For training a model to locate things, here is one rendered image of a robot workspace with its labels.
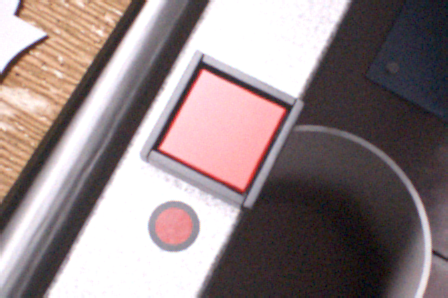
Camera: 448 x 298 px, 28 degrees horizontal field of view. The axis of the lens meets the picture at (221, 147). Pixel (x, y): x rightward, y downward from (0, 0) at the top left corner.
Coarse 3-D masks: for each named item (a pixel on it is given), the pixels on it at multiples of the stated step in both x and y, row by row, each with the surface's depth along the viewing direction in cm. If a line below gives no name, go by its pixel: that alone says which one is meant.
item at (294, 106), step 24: (192, 72) 55; (216, 72) 56; (240, 72) 55; (264, 96) 55; (288, 96) 54; (168, 120) 54; (288, 120) 54; (144, 144) 53; (168, 168) 53; (264, 168) 53; (216, 192) 53
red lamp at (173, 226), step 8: (176, 208) 54; (160, 216) 54; (168, 216) 54; (176, 216) 54; (184, 216) 54; (160, 224) 54; (168, 224) 54; (176, 224) 54; (184, 224) 54; (160, 232) 54; (168, 232) 54; (176, 232) 54; (184, 232) 54; (168, 240) 54; (176, 240) 54; (184, 240) 54
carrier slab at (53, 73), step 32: (32, 0) 55; (64, 0) 55; (96, 0) 55; (128, 0) 55; (64, 32) 55; (96, 32) 55; (32, 64) 54; (64, 64) 54; (96, 64) 55; (0, 96) 54; (32, 96) 54; (64, 96) 54; (0, 128) 53; (32, 128) 53; (0, 160) 53; (32, 160) 53; (0, 192) 52
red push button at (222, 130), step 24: (192, 96) 55; (216, 96) 55; (240, 96) 55; (192, 120) 54; (216, 120) 54; (240, 120) 54; (264, 120) 54; (168, 144) 54; (192, 144) 54; (216, 144) 54; (240, 144) 54; (264, 144) 54; (192, 168) 54; (216, 168) 53; (240, 168) 54; (240, 192) 53
